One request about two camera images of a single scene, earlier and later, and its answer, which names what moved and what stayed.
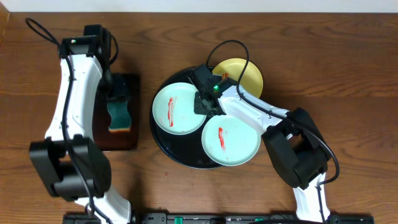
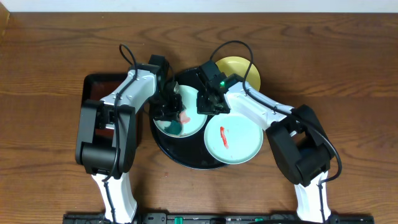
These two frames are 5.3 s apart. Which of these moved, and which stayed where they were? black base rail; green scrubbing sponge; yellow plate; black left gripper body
Moved: green scrubbing sponge; black left gripper body
Stayed: yellow plate; black base rail
